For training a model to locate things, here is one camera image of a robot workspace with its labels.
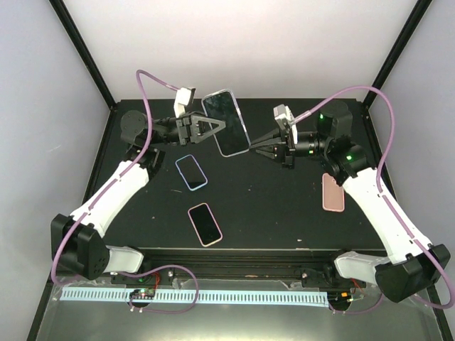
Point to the black frame post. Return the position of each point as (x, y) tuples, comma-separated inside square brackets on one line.
[(83, 51), (411, 24)]

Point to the right controller board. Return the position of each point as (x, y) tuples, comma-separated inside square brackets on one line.
[(340, 297)]

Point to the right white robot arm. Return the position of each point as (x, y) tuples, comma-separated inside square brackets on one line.
[(412, 262)]

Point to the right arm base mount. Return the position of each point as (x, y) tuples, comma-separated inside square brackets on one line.
[(324, 275)]

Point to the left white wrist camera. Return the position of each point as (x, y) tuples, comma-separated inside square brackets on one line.
[(184, 97)]

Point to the phone in blue case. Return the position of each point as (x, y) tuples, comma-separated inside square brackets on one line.
[(191, 172)]

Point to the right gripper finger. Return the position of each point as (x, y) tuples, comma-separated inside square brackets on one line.
[(271, 138), (272, 155)]

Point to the phone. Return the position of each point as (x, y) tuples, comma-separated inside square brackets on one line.
[(205, 225), (191, 172), (233, 140)]

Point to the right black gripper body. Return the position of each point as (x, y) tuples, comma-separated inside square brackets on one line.
[(288, 140)]

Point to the left black frame post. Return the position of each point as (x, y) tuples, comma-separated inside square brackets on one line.
[(83, 51)]

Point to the right black frame post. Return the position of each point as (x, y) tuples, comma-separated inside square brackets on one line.
[(411, 24)]

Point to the pink phone case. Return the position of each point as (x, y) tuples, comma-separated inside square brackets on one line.
[(333, 199)]

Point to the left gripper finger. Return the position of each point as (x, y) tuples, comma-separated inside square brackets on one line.
[(201, 119), (203, 132)]

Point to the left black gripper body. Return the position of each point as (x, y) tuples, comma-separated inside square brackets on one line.
[(184, 127)]

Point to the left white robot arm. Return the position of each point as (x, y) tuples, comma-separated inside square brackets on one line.
[(77, 239)]

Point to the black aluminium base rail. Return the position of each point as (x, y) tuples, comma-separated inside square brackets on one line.
[(230, 264)]

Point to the light blue slotted cable duct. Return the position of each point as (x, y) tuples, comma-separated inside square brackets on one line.
[(215, 297)]

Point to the left controller board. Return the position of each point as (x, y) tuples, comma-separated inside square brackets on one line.
[(142, 294)]

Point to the controller board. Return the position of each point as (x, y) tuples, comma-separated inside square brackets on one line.
[(340, 297), (142, 294)]

